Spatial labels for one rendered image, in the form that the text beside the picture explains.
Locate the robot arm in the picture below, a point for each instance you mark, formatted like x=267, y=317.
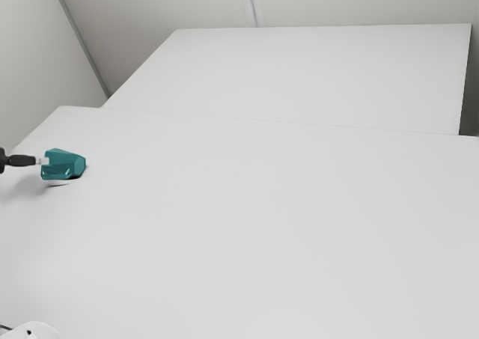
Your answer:
x=31, y=331

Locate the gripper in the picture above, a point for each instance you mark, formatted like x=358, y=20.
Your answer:
x=2, y=160

